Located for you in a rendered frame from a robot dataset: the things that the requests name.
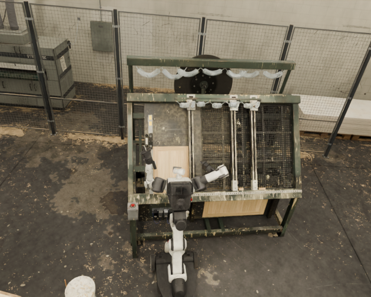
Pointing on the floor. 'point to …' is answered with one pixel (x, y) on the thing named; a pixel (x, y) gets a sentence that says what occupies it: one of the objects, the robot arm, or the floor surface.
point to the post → (133, 238)
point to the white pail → (80, 287)
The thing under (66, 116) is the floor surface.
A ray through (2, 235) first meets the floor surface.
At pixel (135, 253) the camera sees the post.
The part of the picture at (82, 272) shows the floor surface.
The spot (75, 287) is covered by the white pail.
